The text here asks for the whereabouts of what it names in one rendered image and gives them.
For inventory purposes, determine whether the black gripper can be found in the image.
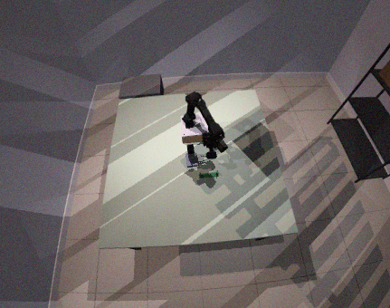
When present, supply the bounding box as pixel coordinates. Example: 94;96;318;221
202;133;217;159

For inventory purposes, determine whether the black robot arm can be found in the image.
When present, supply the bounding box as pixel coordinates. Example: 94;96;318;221
182;91;228;153

